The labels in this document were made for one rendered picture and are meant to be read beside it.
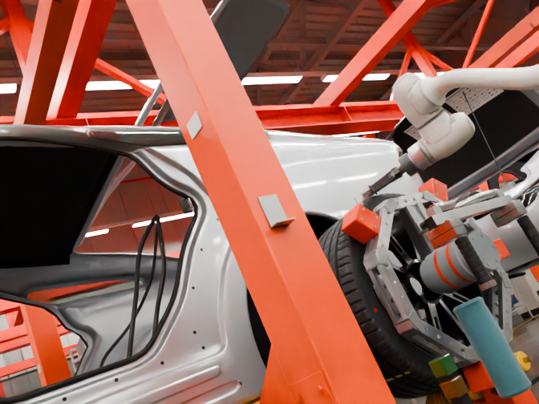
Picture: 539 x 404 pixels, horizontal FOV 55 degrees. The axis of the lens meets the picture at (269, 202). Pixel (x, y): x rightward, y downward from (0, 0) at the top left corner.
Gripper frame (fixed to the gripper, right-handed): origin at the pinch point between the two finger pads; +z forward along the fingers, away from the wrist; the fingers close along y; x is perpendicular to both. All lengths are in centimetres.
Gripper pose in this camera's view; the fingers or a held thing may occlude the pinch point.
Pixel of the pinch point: (364, 195)
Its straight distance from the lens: 181.4
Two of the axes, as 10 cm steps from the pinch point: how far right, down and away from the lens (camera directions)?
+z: -7.3, 5.6, 3.9
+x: -5.4, -8.2, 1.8
